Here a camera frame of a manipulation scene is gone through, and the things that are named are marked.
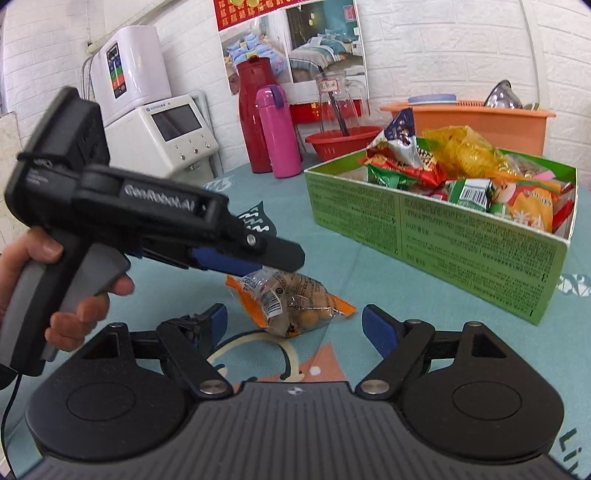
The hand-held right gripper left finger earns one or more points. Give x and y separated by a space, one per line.
217 323

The blue lid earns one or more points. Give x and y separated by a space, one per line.
431 98

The wall poster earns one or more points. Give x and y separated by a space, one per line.
318 46

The clear packet of round snacks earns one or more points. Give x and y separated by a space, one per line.
295 309

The glass pitcher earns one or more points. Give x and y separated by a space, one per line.
351 106

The white appliance with screen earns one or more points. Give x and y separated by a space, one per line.
175 138

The pink bottle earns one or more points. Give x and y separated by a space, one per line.
281 138

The dark stirring spoon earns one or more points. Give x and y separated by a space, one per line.
341 119

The steel bowl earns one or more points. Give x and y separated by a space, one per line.
503 97

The green cardboard box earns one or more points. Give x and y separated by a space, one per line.
461 249

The person's left hand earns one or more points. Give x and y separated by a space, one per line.
39 247

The orange plastic basket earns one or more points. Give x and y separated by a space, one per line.
485 127

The white wall pipe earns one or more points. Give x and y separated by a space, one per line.
533 50

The orange snack packet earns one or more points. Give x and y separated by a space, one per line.
531 210

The green snack packet white label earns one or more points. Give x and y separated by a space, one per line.
468 194

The crinkly yellow orange packet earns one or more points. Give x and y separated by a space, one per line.
466 152

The red plastic basin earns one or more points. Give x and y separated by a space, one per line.
337 145

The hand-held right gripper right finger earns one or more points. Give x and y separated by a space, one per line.
378 330

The teal printed tablecloth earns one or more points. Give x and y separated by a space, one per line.
351 267

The white wall water purifier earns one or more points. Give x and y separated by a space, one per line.
134 74

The red thermos jug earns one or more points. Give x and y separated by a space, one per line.
249 120

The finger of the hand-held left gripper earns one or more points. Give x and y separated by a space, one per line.
217 261
277 256

